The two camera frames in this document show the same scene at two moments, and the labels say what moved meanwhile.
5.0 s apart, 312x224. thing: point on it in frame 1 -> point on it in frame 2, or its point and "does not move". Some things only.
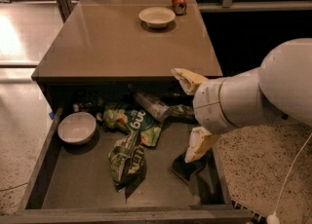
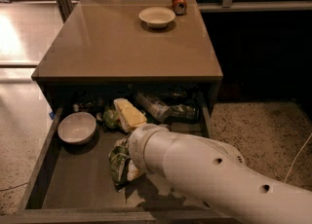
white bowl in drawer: [76, 128] does not move
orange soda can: [178, 3] does not move
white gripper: [208, 104] -> [136, 145]
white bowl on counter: [157, 17] does not move
